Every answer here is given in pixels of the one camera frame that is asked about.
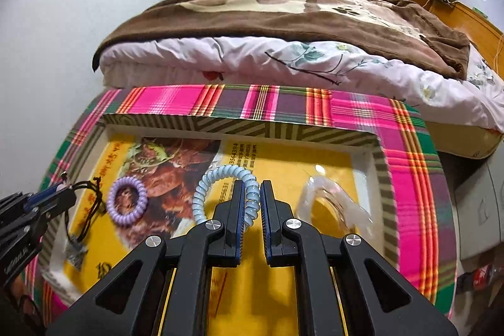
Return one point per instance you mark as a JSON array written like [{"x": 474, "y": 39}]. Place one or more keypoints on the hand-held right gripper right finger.
[{"x": 264, "y": 229}]

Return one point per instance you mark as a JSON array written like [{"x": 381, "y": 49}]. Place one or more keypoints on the brown plush blanket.
[{"x": 236, "y": 21}]

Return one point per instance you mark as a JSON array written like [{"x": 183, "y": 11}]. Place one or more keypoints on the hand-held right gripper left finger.
[{"x": 238, "y": 229}]

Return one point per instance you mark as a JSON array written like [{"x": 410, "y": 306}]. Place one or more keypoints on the pink plaid tablecloth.
[{"x": 354, "y": 111}]

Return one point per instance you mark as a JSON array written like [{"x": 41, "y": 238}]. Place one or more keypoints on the white floral quilt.
[{"x": 244, "y": 56}]

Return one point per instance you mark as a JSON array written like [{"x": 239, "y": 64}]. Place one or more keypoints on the bed mattress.
[{"x": 464, "y": 139}]

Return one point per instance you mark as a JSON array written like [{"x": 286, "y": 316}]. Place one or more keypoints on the wooden headboard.
[{"x": 472, "y": 29}]

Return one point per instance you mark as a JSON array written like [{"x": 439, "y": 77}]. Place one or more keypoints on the grey drawer nightstand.
[{"x": 484, "y": 210}]

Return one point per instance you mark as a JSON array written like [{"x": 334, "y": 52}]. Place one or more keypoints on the clear hair claw clip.
[{"x": 315, "y": 187}]

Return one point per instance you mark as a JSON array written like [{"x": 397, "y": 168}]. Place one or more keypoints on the striped cardboard tray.
[{"x": 275, "y": 131}]

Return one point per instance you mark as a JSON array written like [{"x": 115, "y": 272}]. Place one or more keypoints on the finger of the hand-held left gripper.
[
  {"x": 60, "y": 204},
  {"x": 43, "y": 197}
]

